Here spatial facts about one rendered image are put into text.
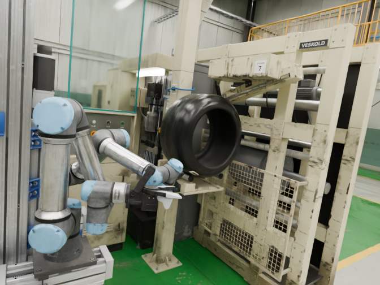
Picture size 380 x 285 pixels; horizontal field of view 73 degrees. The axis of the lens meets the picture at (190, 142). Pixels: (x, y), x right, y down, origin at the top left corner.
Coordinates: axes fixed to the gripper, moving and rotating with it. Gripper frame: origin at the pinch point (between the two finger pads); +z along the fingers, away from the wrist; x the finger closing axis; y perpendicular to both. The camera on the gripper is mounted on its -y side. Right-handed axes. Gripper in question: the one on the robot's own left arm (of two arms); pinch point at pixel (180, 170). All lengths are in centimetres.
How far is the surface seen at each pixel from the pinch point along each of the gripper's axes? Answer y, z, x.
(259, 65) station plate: 49, 42, -57
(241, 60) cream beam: 57, 55, -46
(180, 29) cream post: 93, 67, -5
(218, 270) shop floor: -111, 51, 9
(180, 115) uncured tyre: 30.9, 17.6, -3.1
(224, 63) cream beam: 58, 65, -33
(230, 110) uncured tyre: 25, 41, -32
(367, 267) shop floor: -168, 117, -123
